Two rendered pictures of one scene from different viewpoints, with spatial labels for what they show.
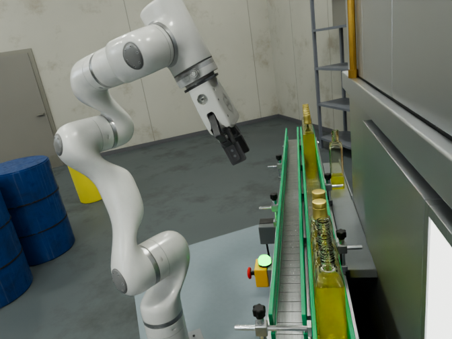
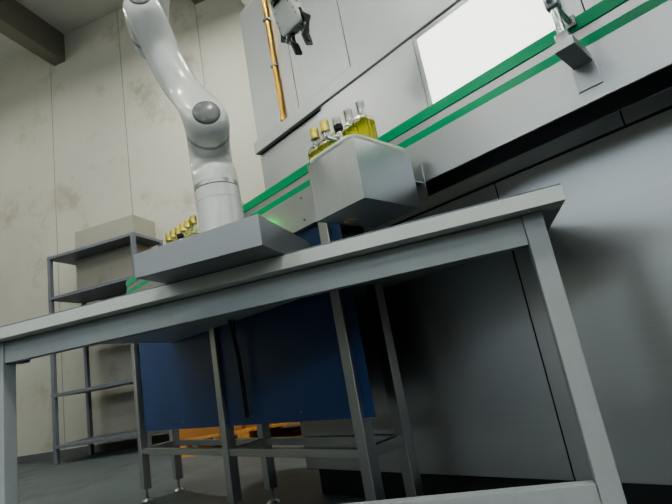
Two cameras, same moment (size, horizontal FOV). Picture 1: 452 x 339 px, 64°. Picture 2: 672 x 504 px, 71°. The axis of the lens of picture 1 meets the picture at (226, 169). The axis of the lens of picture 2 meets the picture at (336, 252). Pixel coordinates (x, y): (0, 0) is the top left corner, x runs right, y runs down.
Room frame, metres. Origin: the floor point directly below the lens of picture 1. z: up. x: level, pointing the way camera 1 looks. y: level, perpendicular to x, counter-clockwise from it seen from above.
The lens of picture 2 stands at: (0.03, 1.12, 0.49)
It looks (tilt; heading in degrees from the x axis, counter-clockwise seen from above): 13 degrees up; 301
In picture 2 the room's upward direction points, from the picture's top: 10 degrees counter-clockwise
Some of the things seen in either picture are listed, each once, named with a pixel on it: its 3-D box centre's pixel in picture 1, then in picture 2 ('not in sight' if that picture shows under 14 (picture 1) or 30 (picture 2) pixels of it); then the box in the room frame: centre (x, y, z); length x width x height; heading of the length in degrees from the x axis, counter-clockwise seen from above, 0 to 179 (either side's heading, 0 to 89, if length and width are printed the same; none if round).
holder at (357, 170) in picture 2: not in sight; (371, 188); (0.54, 0.05, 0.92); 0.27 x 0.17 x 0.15; 77
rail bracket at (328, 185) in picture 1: (333, 188); not in sight; (1.33, -0.41, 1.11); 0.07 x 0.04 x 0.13; 77
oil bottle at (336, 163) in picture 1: (336, 159); not in sight; (1.48, -0.48, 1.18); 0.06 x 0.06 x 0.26; 72
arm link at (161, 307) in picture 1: (163, 274); (211, 157); (0.92, 0.23, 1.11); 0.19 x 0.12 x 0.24; 136
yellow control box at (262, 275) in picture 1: (265, 273); not in sight; (1.07, -0.08, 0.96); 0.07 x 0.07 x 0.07; 77
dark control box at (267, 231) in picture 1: (269, 231); not in sight; (1.34, -0.14, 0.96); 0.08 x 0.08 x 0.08; 77
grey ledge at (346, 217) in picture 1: (342, 208); not in sight; (1.35, -0.45, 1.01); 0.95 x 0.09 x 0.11; 167
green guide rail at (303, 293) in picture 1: (299, 181); not in sight; (1.50, -0.32, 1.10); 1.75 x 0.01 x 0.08; 167
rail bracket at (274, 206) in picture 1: (269, 210); not in sight; (1.23, -0.14, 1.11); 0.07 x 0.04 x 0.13; 77
